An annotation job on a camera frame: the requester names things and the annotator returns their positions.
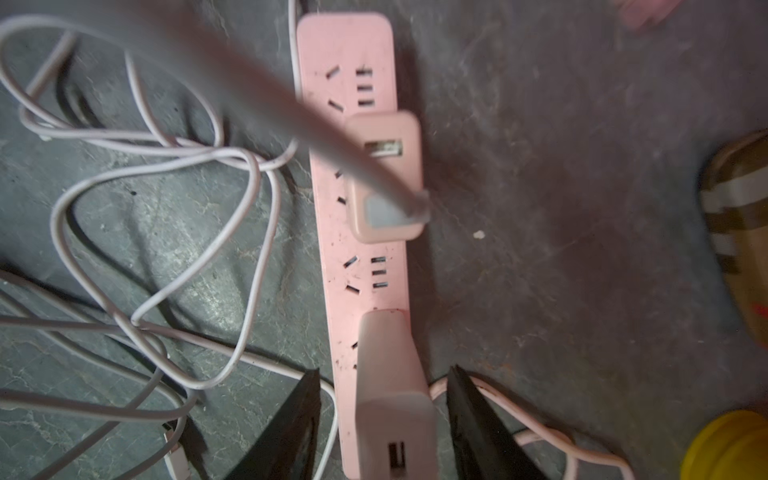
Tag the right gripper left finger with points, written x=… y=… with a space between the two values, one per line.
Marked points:
x=287 y=447

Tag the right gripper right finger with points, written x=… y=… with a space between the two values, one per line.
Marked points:
x=483 y=447

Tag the small white square box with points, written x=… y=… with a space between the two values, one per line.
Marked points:
x=395 y=418

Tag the pink USB charger adapter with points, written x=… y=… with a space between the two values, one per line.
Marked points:
x=387 y=200

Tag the yellow pen cup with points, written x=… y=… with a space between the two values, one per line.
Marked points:
x=733 y=446

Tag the brown plaid pencil case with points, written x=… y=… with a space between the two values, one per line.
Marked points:
x=733 y=199

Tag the pink power strip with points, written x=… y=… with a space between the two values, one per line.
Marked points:
x=347 y=67

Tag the rainbow highlighter pack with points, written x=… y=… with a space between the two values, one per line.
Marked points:
x=638 y=14

